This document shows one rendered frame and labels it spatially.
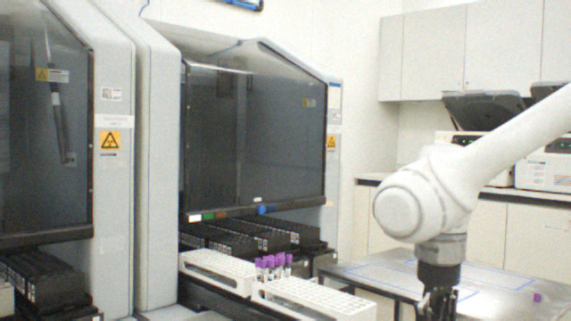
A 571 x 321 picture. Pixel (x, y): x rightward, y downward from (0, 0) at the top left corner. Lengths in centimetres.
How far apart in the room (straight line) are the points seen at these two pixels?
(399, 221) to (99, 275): 81
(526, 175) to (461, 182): 255
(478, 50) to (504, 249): 140
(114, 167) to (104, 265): 24
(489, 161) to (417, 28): 329
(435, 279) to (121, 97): 83
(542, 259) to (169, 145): 251
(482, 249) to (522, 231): 29
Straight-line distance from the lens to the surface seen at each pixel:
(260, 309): 116
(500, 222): 331
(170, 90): 130
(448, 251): 87
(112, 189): 122
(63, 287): 121
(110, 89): 121
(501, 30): 367
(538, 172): 322
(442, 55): 381
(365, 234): 381
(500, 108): 357
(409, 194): 66
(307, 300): 106
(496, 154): 70
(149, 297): 134
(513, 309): 129
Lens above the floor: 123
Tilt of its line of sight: 3 degrees down
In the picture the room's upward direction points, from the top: 2 degrees clockwise
